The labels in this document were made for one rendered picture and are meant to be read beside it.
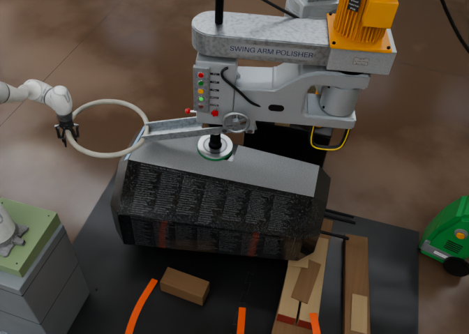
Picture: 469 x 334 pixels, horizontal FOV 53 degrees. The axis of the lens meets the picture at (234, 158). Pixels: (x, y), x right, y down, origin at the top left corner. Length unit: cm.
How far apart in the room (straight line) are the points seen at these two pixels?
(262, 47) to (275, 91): 28
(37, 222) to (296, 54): 154
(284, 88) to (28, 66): 326
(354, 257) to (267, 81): 152
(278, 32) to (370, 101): 259
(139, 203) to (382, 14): 168
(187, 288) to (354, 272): 114
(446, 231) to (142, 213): 200
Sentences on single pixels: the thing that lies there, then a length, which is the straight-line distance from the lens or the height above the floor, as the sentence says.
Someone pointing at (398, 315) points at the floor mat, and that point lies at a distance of 340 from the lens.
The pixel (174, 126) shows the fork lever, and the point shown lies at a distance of 284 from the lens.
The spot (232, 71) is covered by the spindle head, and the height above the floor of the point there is 150.
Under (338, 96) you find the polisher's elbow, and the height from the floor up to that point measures 139.
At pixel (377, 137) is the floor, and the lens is 439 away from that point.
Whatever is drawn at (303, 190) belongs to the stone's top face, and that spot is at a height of 83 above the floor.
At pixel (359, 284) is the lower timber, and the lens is 333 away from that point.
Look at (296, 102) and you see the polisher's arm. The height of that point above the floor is 133.
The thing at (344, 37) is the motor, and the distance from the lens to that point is 228.
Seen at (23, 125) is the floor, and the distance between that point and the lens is 447.
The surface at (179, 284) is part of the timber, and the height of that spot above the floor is 14.
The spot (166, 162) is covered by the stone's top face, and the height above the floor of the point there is 83.
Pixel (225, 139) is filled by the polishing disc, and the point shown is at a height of 85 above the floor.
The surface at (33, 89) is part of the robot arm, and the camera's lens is 274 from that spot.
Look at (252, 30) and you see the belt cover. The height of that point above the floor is 170.
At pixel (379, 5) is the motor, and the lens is 210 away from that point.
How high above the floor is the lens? 291
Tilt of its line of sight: 48 degrees down
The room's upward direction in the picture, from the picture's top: 4 degrees clockwise
